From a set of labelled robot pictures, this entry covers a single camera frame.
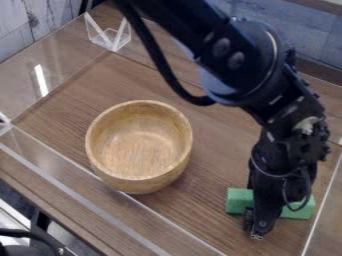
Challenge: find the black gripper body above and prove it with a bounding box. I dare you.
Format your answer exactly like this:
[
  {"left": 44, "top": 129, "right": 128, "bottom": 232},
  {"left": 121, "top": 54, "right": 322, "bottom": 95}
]
[{"left": 248, "top": 117, "right": 330, "bottom": 214}]

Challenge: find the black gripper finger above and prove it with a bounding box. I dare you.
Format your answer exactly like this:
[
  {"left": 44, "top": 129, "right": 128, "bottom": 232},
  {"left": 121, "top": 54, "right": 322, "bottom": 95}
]
[{"left": 242, "top": 199, "right": 286, "bottom": 240}]

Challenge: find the green rectangular block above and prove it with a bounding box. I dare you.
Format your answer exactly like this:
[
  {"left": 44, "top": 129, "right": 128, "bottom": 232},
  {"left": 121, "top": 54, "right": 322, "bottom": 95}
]
[{"left": 226, "top": 188, "right": 315, "bottom": 220}]

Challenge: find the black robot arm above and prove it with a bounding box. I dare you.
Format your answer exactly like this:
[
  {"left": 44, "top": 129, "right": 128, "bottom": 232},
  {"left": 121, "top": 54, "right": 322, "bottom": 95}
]
[{"left": 112, "top": 0, "right": 330, "bottom": 239}]

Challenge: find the wooden bowl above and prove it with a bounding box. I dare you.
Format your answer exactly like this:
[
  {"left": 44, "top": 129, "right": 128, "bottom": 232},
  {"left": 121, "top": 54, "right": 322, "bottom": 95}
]
[{"left": 85, "top": 100, "right": 193, "bottom": 194}]

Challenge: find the black cable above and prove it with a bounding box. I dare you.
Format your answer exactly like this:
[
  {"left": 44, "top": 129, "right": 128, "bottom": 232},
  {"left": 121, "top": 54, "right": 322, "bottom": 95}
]
[{"left": 113, "top": 0, "right": 218, "bottom": 108}]

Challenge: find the clear acrylic tray wall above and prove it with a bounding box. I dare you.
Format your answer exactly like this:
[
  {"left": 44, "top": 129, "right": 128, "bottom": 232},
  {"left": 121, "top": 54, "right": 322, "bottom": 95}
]
[{"left": 0, "top": 123, "right": 226, "bottom": 256}]

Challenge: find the black metal table frame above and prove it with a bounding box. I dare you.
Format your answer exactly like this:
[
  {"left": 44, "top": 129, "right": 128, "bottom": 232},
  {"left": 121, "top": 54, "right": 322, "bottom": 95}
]
[{"left": 29, "top": 209, "right": 96, "bottom": 256}]

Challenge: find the clear acrylic corner bracket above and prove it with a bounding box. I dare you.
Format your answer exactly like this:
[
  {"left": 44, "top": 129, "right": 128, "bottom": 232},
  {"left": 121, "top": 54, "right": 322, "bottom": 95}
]
[{"left": 84, "top": 12, "right": 131, "bottom": 52}]

